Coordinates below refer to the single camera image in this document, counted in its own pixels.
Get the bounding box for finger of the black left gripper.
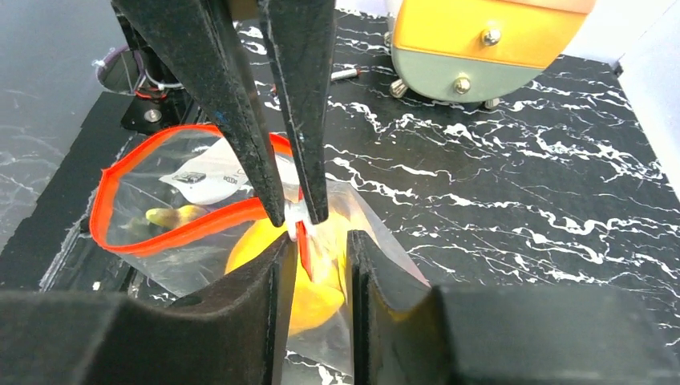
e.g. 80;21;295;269
257;0;336;225
113;1;285;226

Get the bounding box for yellow toy bell pepper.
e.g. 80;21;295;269
225;212;350;337

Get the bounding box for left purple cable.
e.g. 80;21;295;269
92;45;144;97

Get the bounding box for white cylinder orange lid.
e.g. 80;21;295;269
384;0;595;109

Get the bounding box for clear orange zip top bag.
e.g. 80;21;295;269
89;124;423;374

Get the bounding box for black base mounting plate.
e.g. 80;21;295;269
116;12;188;135

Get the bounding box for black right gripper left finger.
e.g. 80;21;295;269
1;235;297;384

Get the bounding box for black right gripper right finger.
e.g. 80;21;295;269
346;230;679;384

